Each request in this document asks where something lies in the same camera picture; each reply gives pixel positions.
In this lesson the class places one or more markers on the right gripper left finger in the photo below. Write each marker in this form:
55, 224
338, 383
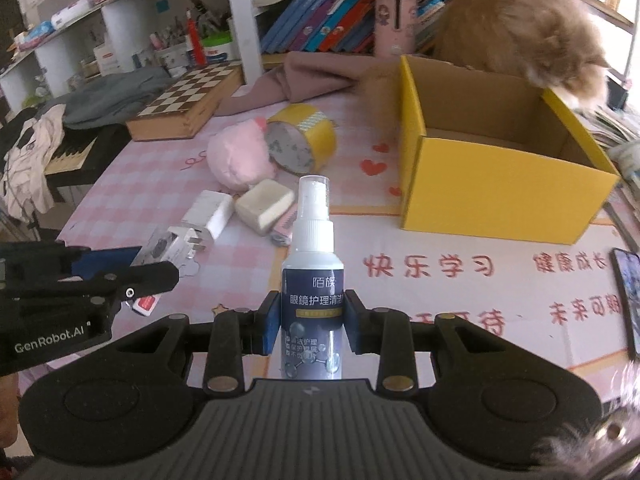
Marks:
267, 322

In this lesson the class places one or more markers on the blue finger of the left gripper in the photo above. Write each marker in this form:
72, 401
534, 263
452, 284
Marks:
95, 262
129, 283

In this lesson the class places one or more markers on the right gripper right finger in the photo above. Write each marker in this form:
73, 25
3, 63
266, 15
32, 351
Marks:
356, 322

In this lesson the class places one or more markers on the staple box with cat picture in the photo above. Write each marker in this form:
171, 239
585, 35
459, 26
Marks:
162, 246

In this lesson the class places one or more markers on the white blue spray bottle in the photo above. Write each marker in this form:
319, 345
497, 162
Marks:
312, 293

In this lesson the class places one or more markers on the large white charger block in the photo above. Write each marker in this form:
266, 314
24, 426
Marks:
209, 214

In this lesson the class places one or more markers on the small white plug adapter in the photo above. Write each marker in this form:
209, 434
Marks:
187, 242

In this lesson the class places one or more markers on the pink small eraser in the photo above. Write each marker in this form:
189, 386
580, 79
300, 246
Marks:
281, 233

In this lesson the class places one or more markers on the white garment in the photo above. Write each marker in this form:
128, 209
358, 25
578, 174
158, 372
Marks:
24, 188

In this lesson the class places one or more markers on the black keyboard piano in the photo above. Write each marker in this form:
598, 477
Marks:
84, 155

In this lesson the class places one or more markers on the grey cloth pile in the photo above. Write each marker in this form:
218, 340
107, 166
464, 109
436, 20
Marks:
112, 99

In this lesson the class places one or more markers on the pink plush toy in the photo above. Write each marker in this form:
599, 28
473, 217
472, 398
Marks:
239, 157

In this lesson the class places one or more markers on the wooden chess board box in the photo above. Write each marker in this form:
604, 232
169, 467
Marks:
184, 108

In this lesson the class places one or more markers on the yellow tape roll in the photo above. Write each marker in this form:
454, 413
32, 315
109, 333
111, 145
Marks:
301, 139

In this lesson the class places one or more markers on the yellow cardboard box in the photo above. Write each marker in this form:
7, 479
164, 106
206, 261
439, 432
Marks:
489, 155

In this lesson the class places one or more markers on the red bottle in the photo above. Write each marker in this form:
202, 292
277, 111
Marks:
198, 51

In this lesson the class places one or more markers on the mauve cloth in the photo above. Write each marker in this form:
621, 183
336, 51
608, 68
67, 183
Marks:
303, 76

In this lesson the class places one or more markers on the white green pen cup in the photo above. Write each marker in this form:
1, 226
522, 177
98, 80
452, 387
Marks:
219, 47

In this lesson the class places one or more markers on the black smartphone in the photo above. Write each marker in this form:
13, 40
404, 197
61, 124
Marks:
627, 276

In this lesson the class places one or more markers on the row of colourful books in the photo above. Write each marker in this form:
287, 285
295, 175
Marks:
338, 26

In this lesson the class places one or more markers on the stack of papers magazines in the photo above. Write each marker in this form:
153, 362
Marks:
620, 141

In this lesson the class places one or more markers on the pink cylindrical holder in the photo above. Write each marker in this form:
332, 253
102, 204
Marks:
394, 33

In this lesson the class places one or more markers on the orange fluffy cat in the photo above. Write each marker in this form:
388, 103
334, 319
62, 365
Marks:
552, 44

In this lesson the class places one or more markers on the white shelf post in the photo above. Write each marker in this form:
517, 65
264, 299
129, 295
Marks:
246, 38

